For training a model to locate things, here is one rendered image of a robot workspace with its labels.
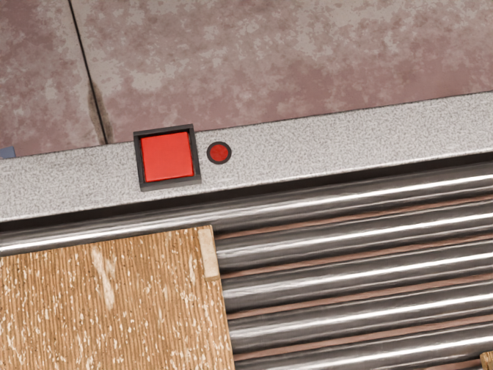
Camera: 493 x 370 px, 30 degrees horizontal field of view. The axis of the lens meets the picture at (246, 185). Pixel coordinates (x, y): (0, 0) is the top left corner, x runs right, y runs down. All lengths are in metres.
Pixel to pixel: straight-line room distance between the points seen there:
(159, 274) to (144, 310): 0.05
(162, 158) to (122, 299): 0.18
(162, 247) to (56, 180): 0.16
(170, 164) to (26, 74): 1.19
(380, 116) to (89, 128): 1.13
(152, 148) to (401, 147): 0.31
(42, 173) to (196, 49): 1.15
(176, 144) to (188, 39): 1.15
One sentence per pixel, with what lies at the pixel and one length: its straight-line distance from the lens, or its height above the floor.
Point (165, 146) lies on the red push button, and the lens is 1.15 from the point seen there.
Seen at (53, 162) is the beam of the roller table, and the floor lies 0.92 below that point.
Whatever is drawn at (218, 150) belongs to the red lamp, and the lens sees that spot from 1.16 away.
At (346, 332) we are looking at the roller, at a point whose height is 0.91.
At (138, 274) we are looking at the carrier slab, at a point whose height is 0.94.
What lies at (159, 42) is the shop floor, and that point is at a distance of 2.28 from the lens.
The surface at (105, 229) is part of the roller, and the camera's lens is 1.13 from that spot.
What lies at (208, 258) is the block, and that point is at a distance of 1.06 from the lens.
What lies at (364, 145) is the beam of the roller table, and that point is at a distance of 1.17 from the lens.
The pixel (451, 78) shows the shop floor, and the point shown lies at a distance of 2.29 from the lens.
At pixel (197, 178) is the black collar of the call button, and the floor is 0.93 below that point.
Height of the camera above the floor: 1.98
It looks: 69 degrees down
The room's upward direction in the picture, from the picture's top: 2 degrees clockwise
